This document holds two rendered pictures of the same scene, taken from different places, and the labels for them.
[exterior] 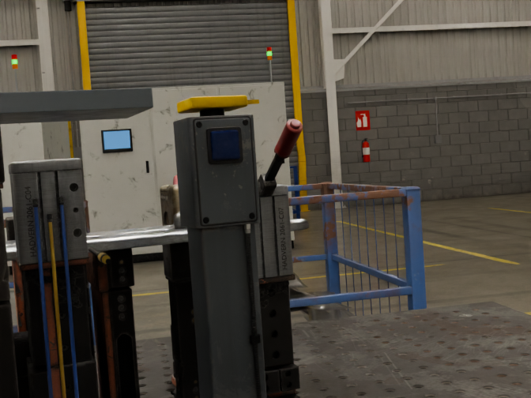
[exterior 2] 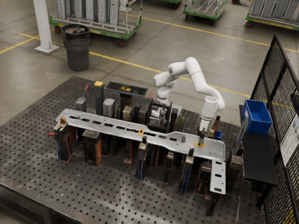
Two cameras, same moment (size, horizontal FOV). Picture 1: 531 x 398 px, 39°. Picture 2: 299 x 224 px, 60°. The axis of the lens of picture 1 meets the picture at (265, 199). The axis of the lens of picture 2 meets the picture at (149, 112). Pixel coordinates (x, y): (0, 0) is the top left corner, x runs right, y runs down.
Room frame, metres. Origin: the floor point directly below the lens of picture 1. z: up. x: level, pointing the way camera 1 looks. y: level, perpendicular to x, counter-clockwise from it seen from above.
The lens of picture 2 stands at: (2.26, 1.46, 2.39)
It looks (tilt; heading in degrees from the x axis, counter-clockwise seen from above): 37 degrees down; 210
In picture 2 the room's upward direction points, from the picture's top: 6 degrees clockwise
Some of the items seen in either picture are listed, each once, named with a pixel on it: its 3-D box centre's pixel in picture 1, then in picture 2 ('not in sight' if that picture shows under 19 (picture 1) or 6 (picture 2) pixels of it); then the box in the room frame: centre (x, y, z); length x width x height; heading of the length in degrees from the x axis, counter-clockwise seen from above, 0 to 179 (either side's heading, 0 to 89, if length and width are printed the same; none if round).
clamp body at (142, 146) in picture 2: not in sight; (141, 160); (1.08, 0.74, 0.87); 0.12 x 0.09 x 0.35; 20
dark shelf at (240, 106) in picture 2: not in sight; (254, 138); (0.43, 1.40, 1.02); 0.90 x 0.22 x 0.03; 20
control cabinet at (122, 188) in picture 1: (186, 153); not in sight; (9.03, 0.91, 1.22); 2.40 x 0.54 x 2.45; 101
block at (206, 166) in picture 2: not in sight; (202, 178); (0.92, 1.20, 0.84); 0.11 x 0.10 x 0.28; 20
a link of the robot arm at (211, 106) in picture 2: not in sight; (210, 106); (0.77, 1.06, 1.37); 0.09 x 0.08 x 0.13; 145
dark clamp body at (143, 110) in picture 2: not in sight; (142, 126); (0.76, 0.53, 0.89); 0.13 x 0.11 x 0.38; 20
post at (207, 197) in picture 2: not in sight; (213, 182); (0.90, 1.28, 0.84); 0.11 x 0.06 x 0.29; 20
